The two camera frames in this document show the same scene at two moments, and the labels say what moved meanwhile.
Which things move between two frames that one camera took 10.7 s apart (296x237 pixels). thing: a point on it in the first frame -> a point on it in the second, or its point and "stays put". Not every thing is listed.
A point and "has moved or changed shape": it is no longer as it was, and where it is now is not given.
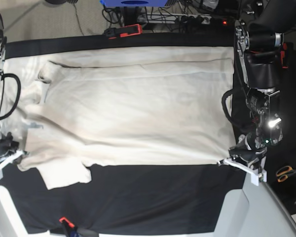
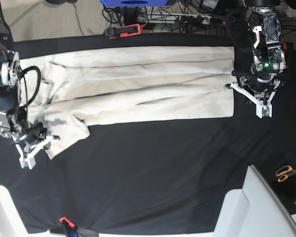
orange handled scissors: x=282 y=173 stays put
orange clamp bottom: x=69 y=227 stays put
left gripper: x=4 y=147 -> x=29 y=139
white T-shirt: x=72 y=108 has moved or changed shape
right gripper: x=247 y=152 -> x=262 y=80
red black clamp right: x=286 y=47 stays put
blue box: x=134 y=3 stays put
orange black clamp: x=124 y=31 stays put
